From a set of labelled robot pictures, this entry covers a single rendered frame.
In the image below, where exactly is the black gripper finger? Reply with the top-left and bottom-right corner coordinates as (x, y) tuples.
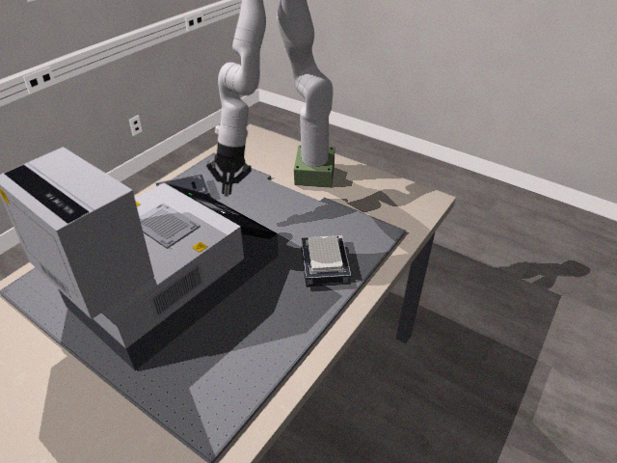
(206, 159), (228, 197)
(227, 162), (252, 197)

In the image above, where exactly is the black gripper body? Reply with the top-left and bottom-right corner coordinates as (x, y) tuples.
(214, 142), (246, 173)

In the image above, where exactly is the light grey benchtop lab instrument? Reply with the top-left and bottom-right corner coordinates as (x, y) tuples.
(0, 148), (279, 370)

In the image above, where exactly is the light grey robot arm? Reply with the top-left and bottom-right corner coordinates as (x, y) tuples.
(215, 0), (333, 167)

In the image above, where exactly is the white microplate with grey wells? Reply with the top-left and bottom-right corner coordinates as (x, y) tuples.
(308, 236), (343, 273)

